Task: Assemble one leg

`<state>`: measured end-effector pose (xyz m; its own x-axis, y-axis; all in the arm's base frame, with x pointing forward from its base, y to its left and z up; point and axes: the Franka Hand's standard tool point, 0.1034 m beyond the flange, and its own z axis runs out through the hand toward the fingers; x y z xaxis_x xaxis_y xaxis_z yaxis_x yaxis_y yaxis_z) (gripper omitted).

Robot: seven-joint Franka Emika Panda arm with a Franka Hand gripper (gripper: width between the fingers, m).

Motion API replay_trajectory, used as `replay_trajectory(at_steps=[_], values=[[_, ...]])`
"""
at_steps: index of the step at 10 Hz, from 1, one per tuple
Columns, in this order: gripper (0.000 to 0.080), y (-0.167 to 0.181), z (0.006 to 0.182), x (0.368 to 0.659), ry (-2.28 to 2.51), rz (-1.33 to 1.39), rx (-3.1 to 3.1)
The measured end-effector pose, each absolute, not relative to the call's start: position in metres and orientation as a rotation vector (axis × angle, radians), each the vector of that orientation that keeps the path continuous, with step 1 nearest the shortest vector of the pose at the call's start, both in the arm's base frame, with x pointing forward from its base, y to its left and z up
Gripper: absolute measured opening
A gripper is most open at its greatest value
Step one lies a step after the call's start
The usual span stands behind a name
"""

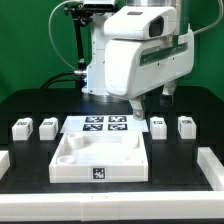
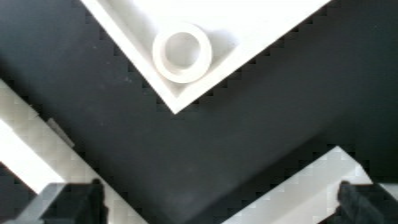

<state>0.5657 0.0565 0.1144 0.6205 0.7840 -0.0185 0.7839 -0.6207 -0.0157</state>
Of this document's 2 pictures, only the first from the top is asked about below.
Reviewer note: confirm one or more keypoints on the white square tabletop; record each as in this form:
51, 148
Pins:
88, 157

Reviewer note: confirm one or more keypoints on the white sheet with markers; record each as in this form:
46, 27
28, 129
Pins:
103, 123

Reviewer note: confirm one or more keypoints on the white front fence rail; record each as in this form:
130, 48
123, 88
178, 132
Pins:
112, 206

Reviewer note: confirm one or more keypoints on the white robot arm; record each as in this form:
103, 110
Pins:
96, 87

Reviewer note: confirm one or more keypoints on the white left fence piece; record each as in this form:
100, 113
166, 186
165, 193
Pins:
4, 162

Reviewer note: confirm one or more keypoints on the grey camera on stand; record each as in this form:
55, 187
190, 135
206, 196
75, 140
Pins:
99, 4

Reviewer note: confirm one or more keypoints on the black camera stand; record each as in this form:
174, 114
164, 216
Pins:
81, 18

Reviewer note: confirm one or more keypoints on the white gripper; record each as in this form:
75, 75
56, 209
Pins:
144, 53

